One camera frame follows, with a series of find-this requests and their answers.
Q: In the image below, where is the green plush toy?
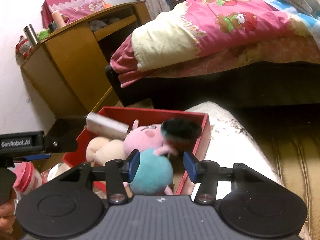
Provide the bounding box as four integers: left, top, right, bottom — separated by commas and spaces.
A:
37, 29, 50, 40

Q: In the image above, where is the red storage box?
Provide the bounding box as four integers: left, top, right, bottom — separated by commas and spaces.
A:
62, 106, 211, 196

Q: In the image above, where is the dark fuzzy plush item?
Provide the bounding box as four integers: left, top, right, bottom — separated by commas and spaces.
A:
161, 118, 202, 152

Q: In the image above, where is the pink cloth covered box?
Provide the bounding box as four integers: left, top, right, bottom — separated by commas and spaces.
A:
41, 0, 106, 28

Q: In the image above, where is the cream plush toy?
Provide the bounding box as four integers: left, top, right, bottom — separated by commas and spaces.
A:
86, 137, 126, 166

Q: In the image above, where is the person's left hand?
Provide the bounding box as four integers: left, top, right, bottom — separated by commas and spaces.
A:
0, 188, 17, 233

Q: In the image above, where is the white foam block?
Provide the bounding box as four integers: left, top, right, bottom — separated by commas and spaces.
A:
86, 112, 129, 140

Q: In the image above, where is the pink cylinder bottle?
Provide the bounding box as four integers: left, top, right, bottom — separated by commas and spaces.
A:
52, 10, 66, 29

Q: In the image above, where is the steel thermos bottle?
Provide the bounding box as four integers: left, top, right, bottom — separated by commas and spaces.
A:
23, 24, 39, 48

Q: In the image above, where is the wooden cabinet desk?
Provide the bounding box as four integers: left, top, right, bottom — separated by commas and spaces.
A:
21, 2, 151, 118

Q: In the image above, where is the red santa doll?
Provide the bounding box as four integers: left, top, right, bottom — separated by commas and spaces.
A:
15, 35, 33, 59

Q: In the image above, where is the pink pig plush toy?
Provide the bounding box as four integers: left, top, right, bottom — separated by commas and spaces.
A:
124, 120, 178, 196

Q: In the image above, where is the pink lidded plastic cup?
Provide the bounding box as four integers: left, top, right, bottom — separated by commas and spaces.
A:
14, 162, 45, 195

